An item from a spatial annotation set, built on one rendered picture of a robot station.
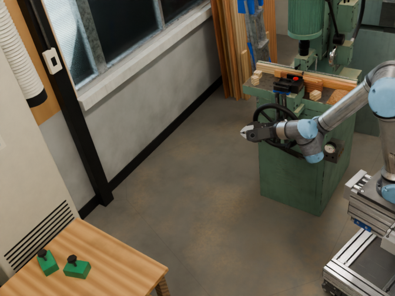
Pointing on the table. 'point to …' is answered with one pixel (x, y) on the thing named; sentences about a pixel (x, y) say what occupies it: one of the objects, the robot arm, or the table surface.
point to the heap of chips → (337, 96)
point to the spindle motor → (305, 19)
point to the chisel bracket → (305, 60)
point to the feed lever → (338, 39)
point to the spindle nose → (304, 47)
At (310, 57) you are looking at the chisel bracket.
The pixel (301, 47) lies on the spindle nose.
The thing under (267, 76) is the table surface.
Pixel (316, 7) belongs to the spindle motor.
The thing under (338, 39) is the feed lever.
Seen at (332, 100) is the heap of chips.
